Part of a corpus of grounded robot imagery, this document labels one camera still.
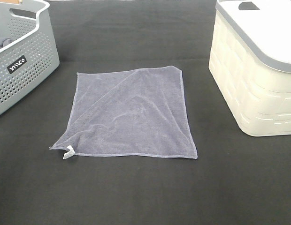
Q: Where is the grey perforated laundry basket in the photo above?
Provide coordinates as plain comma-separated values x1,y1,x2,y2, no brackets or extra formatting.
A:
0,0,60,115

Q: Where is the white bin with grey lid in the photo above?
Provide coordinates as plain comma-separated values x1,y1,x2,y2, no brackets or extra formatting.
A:
209,0,291,136

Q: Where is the grey microfibre towel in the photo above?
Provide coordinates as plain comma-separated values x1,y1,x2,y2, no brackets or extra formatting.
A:
52,66,198,159

